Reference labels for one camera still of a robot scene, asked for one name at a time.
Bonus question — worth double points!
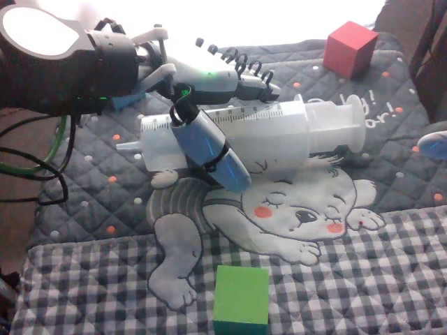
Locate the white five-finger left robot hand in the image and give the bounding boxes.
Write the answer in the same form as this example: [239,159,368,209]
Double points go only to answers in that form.
[166,36,283,193]

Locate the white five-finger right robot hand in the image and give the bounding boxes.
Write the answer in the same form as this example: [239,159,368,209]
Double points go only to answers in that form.
[417,131,447,160]

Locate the translucent plastic cup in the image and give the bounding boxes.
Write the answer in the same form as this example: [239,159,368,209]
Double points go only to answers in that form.
[115,93,367,174]

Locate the red cube block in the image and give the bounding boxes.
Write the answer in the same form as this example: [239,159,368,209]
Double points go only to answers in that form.
[323,20,380,81]

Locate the grey bear-print quilt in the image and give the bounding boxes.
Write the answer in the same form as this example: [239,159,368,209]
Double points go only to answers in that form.
[8,31,447,335]

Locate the green cube block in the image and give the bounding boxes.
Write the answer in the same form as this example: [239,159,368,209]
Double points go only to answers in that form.
[212,265,270,335]

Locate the green cable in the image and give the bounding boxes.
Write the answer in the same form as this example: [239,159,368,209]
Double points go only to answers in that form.
[0,114,70,176]

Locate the black cable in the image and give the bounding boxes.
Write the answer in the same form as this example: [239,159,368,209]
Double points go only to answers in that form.
[0,114,78,205]
[0,113,45,140]

